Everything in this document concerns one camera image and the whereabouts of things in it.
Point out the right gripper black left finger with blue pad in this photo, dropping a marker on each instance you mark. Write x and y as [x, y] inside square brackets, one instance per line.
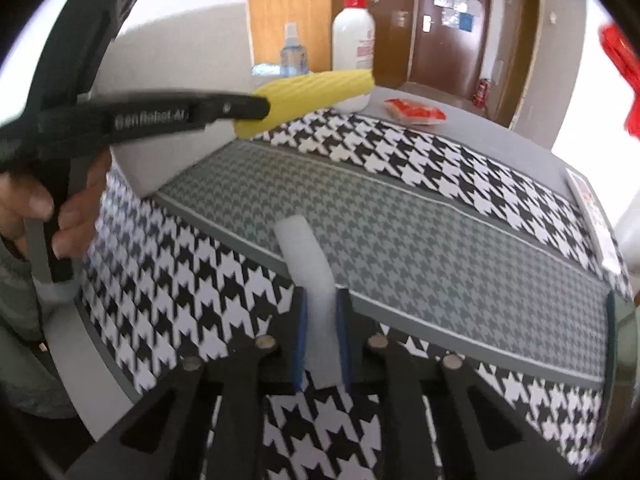
[205, 418]

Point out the white remote control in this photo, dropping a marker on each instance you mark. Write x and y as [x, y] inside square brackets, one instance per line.
[599, 233]

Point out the person's left hand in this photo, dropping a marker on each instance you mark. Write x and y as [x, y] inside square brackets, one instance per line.
[24, 198]

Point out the red snack packet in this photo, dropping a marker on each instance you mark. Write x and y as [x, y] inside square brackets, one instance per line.
[412, 112]

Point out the wooden wardrobe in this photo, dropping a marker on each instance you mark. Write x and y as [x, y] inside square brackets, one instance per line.
[314, 18]

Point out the light blue plastic bag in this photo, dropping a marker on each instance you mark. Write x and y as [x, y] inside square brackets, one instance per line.
[265, 70]

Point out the houndstooth table runner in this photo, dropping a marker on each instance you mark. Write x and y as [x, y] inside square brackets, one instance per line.
[453, 251]

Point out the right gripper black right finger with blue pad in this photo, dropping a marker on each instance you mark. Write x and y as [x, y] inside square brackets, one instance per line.
[439, 418]

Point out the red fire extinguisher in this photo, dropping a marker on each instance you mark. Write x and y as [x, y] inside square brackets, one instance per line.
[481, 94]

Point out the white pump lotion bottle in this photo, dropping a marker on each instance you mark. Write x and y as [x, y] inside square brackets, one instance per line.
[353, 37]

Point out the blue spray bottle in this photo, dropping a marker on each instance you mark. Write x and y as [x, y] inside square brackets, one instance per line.
[293, 56]

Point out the dark brown entrance door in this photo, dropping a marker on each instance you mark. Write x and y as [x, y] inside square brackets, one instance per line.
[449, 45]

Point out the white styrofoam box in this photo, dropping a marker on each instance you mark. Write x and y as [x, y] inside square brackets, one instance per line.
[174, 80]

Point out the yellow ribbed sponge cloth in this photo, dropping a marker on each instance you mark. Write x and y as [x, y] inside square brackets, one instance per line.
[294, 97]

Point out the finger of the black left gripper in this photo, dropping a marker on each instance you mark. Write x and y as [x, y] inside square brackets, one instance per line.
[182, 110]

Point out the red hanging banners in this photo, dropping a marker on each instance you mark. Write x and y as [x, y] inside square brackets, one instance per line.
[616, 46]

